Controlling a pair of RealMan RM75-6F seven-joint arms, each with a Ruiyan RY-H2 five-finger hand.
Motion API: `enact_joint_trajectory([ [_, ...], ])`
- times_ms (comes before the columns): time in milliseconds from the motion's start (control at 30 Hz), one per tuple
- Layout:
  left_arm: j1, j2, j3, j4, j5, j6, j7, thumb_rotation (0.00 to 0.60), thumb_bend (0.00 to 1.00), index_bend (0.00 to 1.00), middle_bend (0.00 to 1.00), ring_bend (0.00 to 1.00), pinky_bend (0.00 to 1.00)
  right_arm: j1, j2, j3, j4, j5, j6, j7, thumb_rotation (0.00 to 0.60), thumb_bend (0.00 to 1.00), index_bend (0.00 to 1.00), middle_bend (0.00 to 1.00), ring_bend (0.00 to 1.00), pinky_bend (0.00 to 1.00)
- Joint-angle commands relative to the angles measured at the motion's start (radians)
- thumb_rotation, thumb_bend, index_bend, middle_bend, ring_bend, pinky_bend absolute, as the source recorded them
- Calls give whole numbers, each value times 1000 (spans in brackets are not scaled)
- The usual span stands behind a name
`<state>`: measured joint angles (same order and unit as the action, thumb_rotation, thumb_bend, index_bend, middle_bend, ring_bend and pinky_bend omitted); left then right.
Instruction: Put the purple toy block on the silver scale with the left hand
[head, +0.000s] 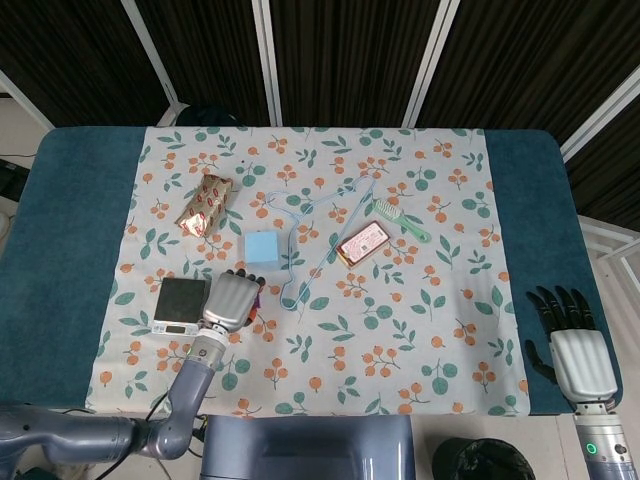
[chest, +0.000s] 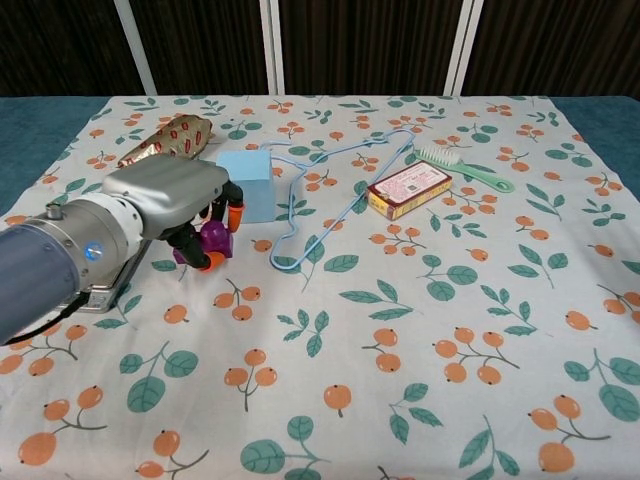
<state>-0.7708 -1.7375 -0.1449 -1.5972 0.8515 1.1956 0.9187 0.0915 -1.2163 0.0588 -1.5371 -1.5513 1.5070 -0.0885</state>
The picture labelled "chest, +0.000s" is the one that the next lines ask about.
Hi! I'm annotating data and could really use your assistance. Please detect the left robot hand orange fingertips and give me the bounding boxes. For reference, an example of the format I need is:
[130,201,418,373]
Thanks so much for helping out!
[102,153,247,274]

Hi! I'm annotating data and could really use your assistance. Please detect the small purple toy block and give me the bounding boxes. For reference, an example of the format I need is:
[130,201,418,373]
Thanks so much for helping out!
[171,220,236,267]

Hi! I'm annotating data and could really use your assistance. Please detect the gold red snack package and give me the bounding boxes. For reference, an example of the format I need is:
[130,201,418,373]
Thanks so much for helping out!
[116,113,218,170]

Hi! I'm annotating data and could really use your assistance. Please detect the light blue cube box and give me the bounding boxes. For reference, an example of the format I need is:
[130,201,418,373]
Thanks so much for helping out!
[215,150,277,225]

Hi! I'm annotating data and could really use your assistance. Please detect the red pink carton box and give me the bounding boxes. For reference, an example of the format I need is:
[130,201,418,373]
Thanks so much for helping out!
[365,165,454,222]

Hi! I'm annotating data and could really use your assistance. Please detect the floral white tablecloth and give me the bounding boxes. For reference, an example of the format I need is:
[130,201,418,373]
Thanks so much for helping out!
[0,93,640,480]

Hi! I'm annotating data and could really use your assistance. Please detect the green cleaning brush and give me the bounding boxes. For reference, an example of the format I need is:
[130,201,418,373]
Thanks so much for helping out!
[411,145,516,195]

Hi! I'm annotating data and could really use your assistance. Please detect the light blue wire hanger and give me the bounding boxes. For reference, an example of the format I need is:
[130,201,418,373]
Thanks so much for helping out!
[257,128,417,272]

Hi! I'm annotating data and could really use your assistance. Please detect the white partition frame post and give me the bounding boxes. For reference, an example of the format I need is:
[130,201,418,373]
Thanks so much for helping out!
[443,0,480,96]
[259,0,287,96]
[111,0,157,96]

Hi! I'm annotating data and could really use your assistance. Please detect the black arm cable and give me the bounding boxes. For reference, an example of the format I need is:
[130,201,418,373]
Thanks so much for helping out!
[0,292,92,347]

